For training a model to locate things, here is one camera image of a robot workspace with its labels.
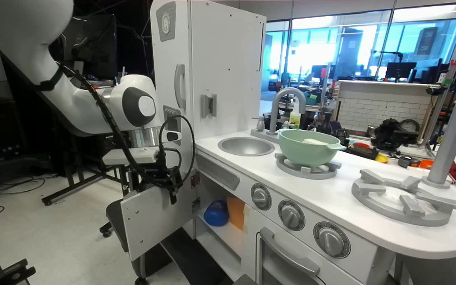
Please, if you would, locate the middle grey knob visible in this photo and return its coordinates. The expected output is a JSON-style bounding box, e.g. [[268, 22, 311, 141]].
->
[[279, 199, 306, 231]]

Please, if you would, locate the grey stove burner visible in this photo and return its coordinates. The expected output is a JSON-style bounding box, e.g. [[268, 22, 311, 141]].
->
[[276, 152, 341, 179], [352, 169, 456, 226]]

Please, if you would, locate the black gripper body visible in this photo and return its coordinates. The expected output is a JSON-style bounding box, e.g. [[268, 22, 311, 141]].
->
[[132, 117, 187, 204]]

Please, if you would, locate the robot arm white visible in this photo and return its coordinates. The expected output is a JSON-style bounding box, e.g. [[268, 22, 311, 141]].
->
[[0, 0, 184, 202]]

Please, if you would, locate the grey oven door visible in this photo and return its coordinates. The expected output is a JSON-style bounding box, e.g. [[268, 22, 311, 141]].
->
[[241, 205, 353, 285]]

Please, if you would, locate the grey knob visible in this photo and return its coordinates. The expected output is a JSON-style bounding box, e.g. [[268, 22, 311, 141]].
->
[[251, 183, 273, 210], [314, 221, 350, 258], [279, 199, 306, 231]]

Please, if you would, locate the grey metal pole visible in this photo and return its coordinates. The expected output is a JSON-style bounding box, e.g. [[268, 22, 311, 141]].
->
[[423, 36, 456, 190]]

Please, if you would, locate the green bottle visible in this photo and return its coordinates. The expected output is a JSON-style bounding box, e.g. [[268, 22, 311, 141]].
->
[[289, 103, 301, 128]]

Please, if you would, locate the left grey stove burner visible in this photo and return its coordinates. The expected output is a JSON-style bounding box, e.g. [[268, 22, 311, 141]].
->
[[276, 152, 341, 179]]

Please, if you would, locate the white cabinet door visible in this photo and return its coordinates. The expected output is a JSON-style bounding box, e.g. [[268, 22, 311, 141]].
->
[[121, 185, 198, 259]]

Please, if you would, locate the mint green pot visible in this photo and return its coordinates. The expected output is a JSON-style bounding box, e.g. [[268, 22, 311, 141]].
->
[[279, 128, 344, 166]]

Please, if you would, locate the white toy kitchen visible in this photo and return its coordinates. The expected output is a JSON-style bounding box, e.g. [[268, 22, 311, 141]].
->
[[122, 0, 456, 285]]

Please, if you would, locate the grey toy faucet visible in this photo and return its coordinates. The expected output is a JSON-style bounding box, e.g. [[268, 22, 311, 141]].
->
[[270, 87, 306, 134]]

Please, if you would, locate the grey toy sink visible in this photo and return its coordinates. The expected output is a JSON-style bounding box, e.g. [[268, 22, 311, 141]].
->
[[219, 136, 274, 156]]

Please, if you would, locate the right grey knob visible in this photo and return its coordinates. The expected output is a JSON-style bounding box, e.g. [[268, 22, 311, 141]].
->
[[314, 221, 350, 258]]

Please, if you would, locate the right grey stove burner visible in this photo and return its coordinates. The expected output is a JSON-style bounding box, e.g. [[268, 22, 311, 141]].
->
[[352, 169, 456, 226]]

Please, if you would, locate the orange sponge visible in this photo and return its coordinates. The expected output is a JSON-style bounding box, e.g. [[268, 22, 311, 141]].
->
[[227, 198, 246, 229]]

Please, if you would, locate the left grey knob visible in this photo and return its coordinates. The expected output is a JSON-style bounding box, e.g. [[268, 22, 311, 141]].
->
[[251, 183, 273, 210]]

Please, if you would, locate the white orange food piece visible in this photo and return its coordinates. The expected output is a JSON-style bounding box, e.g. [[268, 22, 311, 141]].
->
[[301, 137, 330, 145]]

